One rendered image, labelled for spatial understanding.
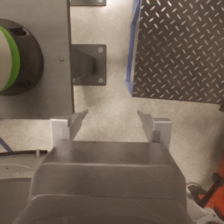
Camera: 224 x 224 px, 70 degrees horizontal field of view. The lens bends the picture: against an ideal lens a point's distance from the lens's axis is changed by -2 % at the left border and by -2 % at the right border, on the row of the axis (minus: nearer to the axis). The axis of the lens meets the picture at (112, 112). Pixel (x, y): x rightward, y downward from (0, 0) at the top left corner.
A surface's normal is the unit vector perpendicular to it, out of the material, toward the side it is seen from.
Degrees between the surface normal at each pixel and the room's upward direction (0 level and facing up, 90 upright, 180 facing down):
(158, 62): 0
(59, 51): 0
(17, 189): 14
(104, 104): 0
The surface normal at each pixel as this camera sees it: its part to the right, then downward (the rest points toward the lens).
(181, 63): -0.03, 0.26
